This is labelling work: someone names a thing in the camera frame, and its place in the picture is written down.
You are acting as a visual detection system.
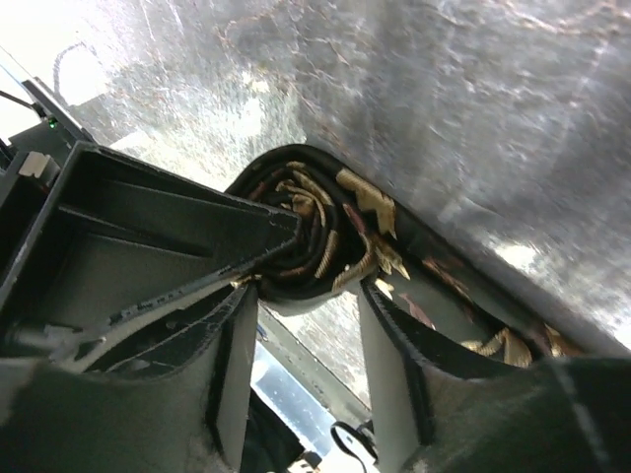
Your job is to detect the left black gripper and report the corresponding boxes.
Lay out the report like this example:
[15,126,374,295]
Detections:
[1,80,301,365]

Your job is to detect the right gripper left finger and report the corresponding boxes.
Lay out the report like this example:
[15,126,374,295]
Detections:
[1,286,257,472]

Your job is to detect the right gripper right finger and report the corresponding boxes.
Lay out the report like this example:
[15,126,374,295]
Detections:
[359,283,630,472]

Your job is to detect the dark floral necktie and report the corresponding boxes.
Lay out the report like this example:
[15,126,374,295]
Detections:
[228,144,599,368]

